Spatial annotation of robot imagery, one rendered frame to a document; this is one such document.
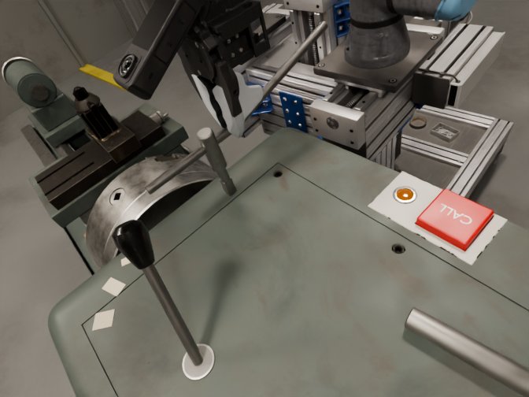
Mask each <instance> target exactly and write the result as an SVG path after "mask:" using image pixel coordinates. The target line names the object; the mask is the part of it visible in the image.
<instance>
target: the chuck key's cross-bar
mask: <svg viewBox="0 0 529 397"><path fill-rule="evenodd" d="M326 29H327V23H326V22H325V21H321V22H320V24H319V25H318V26H317V27H316V28H315V29H314V30H313V32H312V33H311V34H310V35H309V36H308V38H307V39H306V40H305V41H304V42H303V43H302V44H301V45H300V47H299V48H297V49H296V51H295V52H294V53H293V54H292V55H291V56H290V58H289V59H288V60H287V61H286V62H285V63H284V65H283V66H282V67H281V68H280V69H279V71H278V72H277V73H276V74H275V75H274V76H273V77H272V78H271V79H270V80H269V81H268V82H267V84H266V85H265V86H264V87H263V88H262V90H263V98H262V100H261V101H260V102H259V103H258V105H257V106H256V107H255V108H254V109H253V111H252V112H251V113H250V114H249V115H248V116H247V118H246V119H245V121H246V120H247V119H248V118H249V117H250V115H251V114H252V113H253V112H254V111H255V110H256V108H257V107H258V106H259V105H260V104H261V103H262V102H263V101H264V100H265V99H266V98H267V97H268V95H269V94H270V93H271V92H272V91H273V89H274V88H275V87H276V86H277V85H278V84H279V82H280V81H281V80H282V79H283V78H284V77H285V75H286V74H288V72H289V71H290V70H291V69H292V68H293V67H294V66H295V64H296V63H297V62H298V61H299V60H300V59H301V57H302V56H303V55H304V54H305V53H306V51H307V50H308V49H309V48H310V47H311V46H312V45H313V44H314V43H315V41H317V40H318V38H319V37H320V36H321V35H322V34H323V33H324V31H325V30H326ZM230 135H231V133H230V132H229V131H228V128H227V127H226V128H224V129H223V130H222V131H220V132H219V133H217V134H216V135H215V136H216V140H217V142H218V144H219V143H221V142H222V141H224V140H225V139H226V138H227V137H228V136H230ZM206 153H207V149H205V148H204V147H202V146H200V147H199V148H197V149H196V150H194V151H193V152H192V153H190V154H188V155H187V156H186V157H185V158H184V159H182V160H181V161H179V162H178V163H176V164H175V165H174V166H173V167H171V168H170V169H169V170H167V171H166V172H164V173H163V174H161V175H160V176H159V177H158V178H156V179H155V180H153V181H152V182H151V183H149V184H148V185H146V186H145V188H144V189H145V190H146V192H147V193H148V194H149V195H152V194H153V193H154V192H155V191H156V190H158V189H159V188H160V187H162V186H163V185H165V184H166V183H168V182H169V181H170V180H171V179H172V178H174V177H175V176H177V175H178V174H179V173H181V172H182V171H183V170H184V169H186V168H187V167H188V166H190V165H192V164H193V163H194V162H196V161H197V160H198V159H199V158H201V157H202V156H203V155H205V154H206Z"/></svg>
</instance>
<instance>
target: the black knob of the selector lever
mask: <svg viewBox="0 0 529 397"><path fill-rule="evenodd" d="M112 238H113V241H114V243H115V245H116V247H117V249H118V250H119V251H120V252H121V253H122V254H123V255H124V256H125V257H126V259H127V260H129V262H130V263H131V264H132V265H133V266H135V267H136V268H137V269H145V268H146V267H148V266H150V265H152V264H153V263H154V262H155V258H154V250H153V247H152V243H151V240H150V234H149V231H148V229H147V228H146V226H145V225H144V224H143V222H142V221H138V220H129V221H126V222H124V223H123V224H120V225H118V226H117V227H116V228H115V230H114V232H113V234H112Z"/></svg>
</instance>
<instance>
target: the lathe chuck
mask: <svg viewBox="0 0 529 397"><path fill-rule="evenodd" d="M172 156H173V157H174V158H178V159H175V160H170V161H163V162H161V161H157V158H156V157H155V156H154V157H152V158H147V159H145V160H143V161H140V162H138V163H136V164H134V165H133V166H131V167H130V168H128V169H126V170H125V171H123V172H122V173H121V174H120V175H119V176H117V177H116V178H115V179H114V180H113V181H112V182H111V183H110V184H109V185H108V186H107V187H106V188H105V190H104V191H103V192H102V193H101V194H100V196H99V197H98V199H97V201H96V203H95V204H94V206H93V209H92V211H91V214H90V216H89V219H88V222H87V230H86V242H87V249H88V252H89V255H90V256H91V259H92V261H93V262H94V264H95V265H96V266H97V268H98V270H99V269H101V268H102V267H103V262H104V254H105V248H106V245H107V243H108V240H109V237H110V235H111V233H112V231H113V229H114V227H115V225H116V224H117V222H118V221H119V220H120V218H121V216H122V215H123V214H124V212H125V211H126V210H127V209H128V207H129V206H130V205H131V204H132V203H133V202H134V201H135V200H136V199H138V198H139V197H140V196H141V195H143V194H144V193H145V192H146V190H145V189H144V188H145V186H146V185H148V184H149V183H151V182H152V181H153V180H155V179H156V178H158V177H159V176H160V175H161V174H163V173H164V172H166V171H167V170H169V169H170V168H171V167H173V166H174V165H175V164H176V163H178V162H179V161H181V160H182V159H184V158H185V157H186V156H187V154H172ZM191 172H210V173H216V174H217V172H214V171H213V170H212V168H211V167H210V166H209V165H207V164H206V163H204V162H203V161H202V160H200V159H198V160H197V161H196V162H194V163H193V164H192V165H190V166H188V167H187V168H186V169H184V170H183V171H182V172H181V173H179V174H178V175H180V174H184V173H191ZM178 175H177V176H178ZM121 188H122V189H124V197H123V198H122V199H121V201H120V202H118V203H117V204H116V205H112V204H111V202H110V199H111V196H112V194H113V193H114V192H115V191H116V190H118V189H121Z"/></svg>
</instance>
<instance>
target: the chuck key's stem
mask: <svg viewBox="0 0 529 397"><path fill-rule="evenodd" d="M197 138H198V141H199V143H200V144H201V146H202V147H204V148H205V149H207V153H206V154H205V156H206V157H207V159H208V161H209V164H210V166H211V168H212V170H213V171H214V172H217V174H218V176H219V178H220V179H219V181H220V183H221V185H222V187H223V189H224V191H225V192H226V193H227V194H228V195H230V196H231V195H232V194H233V193H235V192H236V191H237V190H236V188H235V185H234V183H233V181H232V178H230V176H229V175H228V171H227V170H226V167H227V162H226V160H225V158H224V155H223V153H222V151H221V149H220V146H219V144H218V142H217V140H216V136H215V135H214V132H213V130H212V129H211V128H203V129H201V130H200V131H199V132H198V134H197Z"/></svg>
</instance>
